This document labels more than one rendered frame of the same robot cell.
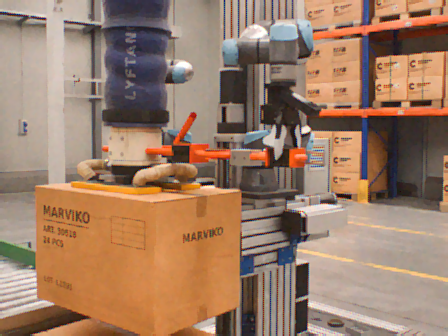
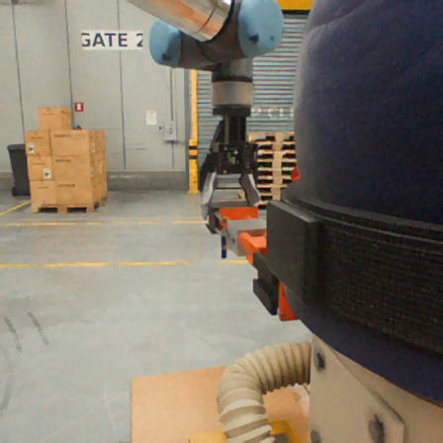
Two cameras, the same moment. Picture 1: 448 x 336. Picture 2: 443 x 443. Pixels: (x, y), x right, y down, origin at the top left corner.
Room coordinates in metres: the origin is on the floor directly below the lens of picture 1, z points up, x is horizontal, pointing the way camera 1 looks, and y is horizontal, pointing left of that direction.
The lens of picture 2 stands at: (2.10, 0.32, 1.37)
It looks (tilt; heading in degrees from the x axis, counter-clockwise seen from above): 11 degrees down; 220
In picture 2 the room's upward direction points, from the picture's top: straight up
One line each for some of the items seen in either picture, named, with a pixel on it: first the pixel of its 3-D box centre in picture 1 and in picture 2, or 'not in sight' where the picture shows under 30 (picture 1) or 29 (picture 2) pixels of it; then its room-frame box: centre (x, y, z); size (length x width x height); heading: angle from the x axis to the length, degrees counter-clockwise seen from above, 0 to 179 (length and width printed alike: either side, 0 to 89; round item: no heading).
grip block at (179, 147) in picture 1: (190, 152); (302, 278); (1.70, 0.11, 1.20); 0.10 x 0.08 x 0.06; 142
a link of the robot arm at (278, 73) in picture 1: (282, 74); (233, 97); (1.49, -0.15, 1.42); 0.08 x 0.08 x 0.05
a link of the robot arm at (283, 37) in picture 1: (283, 45); (230, 50); (1.50, -0.15, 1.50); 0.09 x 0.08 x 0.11; 170
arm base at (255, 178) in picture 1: (259, 176); not in sight; (2.11, -0.13, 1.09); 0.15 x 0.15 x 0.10
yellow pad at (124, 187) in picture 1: (114, 182); not in sight; (1.78, 0.37, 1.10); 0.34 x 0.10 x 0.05; 52
